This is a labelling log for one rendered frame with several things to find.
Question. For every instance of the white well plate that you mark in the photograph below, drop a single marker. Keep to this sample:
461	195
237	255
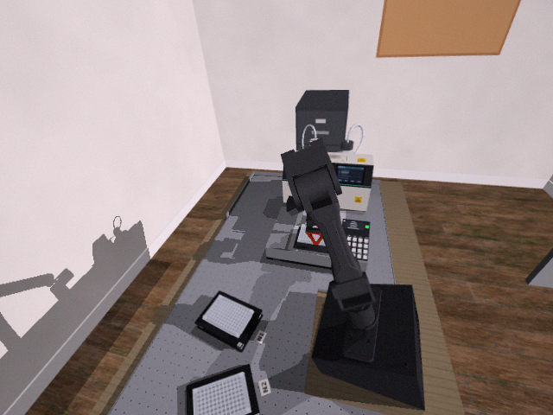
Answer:
304	238
228	396
226	325

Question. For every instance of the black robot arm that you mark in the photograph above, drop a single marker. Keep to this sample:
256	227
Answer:
313	190

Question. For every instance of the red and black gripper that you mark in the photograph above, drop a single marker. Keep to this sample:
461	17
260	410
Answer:
310	229

